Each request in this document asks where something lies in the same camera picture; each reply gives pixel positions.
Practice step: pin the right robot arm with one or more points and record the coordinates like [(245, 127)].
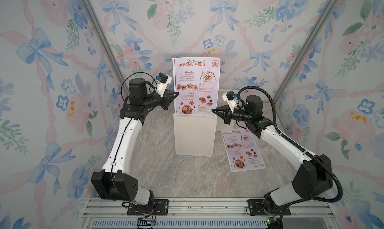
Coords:
[(314, 174)]

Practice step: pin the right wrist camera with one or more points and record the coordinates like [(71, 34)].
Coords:
[(230, 98)]

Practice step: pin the aluminium frame post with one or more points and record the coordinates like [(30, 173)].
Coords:
[(94, 21), (320, 23)]

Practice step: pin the aluminium frame post left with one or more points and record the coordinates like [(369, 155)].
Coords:
[(94, 21)]

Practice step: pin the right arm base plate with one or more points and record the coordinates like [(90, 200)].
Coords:
[(258, 207)]

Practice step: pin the white narrow rack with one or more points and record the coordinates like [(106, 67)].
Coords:
[(223, 123), (195, 135)]

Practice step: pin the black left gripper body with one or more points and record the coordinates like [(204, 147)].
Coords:
[(158, 101)]

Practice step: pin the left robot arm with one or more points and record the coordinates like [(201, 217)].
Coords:
[(114, 182)]

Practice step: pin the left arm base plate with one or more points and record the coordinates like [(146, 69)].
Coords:
[(156, 207)]

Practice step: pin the restaurant special menu sheet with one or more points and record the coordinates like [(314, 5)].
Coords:
[(196, 79)]

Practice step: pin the aluminium frame post right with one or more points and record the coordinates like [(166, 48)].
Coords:
[(320, 23)]

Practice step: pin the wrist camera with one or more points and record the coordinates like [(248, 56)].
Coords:
[(162, 81), (230, 98)]

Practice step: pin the white narrow rack front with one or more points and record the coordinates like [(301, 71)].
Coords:
[(195, 135)]

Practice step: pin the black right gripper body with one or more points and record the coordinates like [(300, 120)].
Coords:
[(236, 116)]

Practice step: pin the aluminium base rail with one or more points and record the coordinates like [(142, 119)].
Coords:
[(205, 213)]

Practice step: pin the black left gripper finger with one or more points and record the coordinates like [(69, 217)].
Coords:
[(171, 93), (169, 99)]

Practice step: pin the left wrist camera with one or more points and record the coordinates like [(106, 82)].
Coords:
[(162, 81)]

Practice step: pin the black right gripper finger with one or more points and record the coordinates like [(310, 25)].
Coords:
[(223, 115), (225, 108)]

